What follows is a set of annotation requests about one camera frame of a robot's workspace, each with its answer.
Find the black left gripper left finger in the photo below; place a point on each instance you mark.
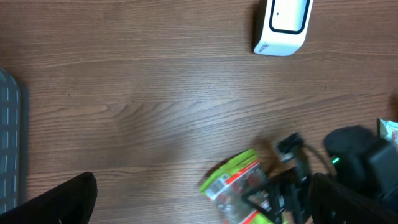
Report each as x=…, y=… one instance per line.
x=70, y=202

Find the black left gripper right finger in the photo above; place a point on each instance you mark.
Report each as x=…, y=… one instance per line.
x=332, y=202

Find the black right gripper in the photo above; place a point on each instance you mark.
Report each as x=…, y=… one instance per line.
x=294, y=190

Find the green gummy candy bag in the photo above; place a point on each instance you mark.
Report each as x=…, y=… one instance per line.
x=227, y=184

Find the clear cookie bag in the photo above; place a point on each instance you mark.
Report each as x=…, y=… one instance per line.
x=388, y=131

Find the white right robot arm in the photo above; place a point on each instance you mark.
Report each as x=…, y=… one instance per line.
x=361, y=186

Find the white barcode scanner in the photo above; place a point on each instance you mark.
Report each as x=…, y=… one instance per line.
x=281, y=26

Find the grey plastic mesh basket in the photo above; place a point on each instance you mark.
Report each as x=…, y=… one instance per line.
x=10, y=136

